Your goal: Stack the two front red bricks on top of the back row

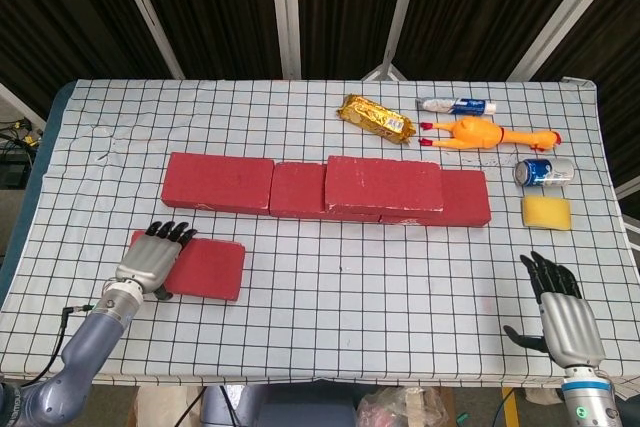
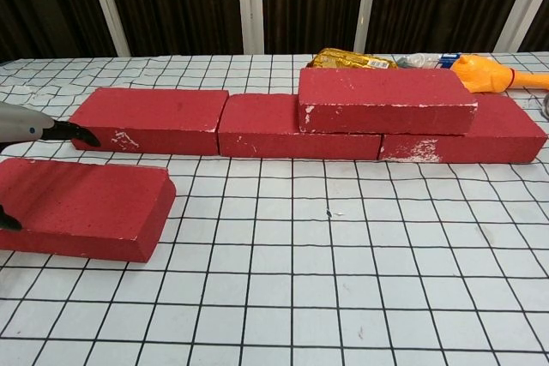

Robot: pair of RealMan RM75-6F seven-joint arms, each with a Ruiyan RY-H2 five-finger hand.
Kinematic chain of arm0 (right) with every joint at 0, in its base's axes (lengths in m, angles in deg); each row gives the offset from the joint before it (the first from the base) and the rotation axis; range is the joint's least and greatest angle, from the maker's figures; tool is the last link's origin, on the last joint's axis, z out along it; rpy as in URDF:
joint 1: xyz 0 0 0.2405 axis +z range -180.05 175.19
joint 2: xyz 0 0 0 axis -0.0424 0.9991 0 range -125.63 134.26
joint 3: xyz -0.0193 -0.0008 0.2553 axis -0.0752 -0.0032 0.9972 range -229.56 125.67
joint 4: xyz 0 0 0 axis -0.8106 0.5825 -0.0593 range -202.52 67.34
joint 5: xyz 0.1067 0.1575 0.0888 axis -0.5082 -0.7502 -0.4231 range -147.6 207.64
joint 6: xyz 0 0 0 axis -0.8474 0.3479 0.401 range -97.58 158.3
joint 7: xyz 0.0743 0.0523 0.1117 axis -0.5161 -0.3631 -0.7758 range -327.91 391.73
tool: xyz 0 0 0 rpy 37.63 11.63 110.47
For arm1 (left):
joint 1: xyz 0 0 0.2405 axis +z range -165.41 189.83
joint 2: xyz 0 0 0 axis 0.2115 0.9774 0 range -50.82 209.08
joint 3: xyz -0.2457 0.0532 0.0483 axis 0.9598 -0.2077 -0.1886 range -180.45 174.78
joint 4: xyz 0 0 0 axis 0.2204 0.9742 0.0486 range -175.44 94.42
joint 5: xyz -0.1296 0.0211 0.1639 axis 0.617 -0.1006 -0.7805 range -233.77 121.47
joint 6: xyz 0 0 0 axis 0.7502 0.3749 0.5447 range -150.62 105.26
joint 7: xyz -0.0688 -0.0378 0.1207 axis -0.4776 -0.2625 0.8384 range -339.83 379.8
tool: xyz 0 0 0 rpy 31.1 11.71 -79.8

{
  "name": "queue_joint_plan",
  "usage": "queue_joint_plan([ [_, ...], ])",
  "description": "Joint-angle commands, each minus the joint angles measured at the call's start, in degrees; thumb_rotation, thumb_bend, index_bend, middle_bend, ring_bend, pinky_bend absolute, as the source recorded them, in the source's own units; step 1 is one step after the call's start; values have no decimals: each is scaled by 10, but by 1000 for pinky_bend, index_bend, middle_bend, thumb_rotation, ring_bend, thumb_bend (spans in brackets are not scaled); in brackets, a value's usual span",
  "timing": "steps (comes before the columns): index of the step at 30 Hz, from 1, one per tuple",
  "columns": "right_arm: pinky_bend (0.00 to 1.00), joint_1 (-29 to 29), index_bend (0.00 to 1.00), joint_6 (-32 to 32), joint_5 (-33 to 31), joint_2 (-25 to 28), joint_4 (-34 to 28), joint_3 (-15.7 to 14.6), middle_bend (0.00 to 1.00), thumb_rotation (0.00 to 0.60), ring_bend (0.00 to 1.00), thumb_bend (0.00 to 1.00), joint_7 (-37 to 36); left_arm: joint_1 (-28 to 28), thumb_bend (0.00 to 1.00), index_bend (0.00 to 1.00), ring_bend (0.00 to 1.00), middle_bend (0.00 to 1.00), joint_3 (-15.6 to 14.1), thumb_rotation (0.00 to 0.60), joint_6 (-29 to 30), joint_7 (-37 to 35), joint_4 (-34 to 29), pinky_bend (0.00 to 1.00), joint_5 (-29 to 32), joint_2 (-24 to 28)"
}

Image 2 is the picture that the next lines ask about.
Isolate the dark brown curtain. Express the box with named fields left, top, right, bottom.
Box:
left=0, top=0, right=549, bottom=63

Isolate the white metal frame post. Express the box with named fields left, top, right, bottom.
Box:
left=492, top=0, right=549, bottom=53
left=83, top=0, right=131, bottom=57
left=236, top=0, right=265, bottom=55
left=354, top=0, right=381, bottom=54

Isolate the gold foil biscuit packet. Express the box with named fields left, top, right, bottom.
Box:
left=311, top=47, right=402, bottom=71

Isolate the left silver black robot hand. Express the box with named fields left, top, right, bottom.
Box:
left=0, top=102, right=102, bottom=231

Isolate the yellow rubber chicken toy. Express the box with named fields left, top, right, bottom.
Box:
left=449, top=53, right=549, bottom=95

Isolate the white black checkered tablecloth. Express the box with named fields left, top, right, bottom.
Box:
left=0, top=53, right=549, bottom=366

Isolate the red brick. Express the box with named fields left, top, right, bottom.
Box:
left=298, top=66, right=479, bottom=135
left=0, top=157, right=178, bottom=263
left=217, top=93, right=383, bottom=161
left=63, top=87, right=230, bottom=157
left=377, top=93, right=549, bottom=165

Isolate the white blue toothpaste tube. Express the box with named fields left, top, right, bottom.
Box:
left=394, top=52, right=462, bottom=70

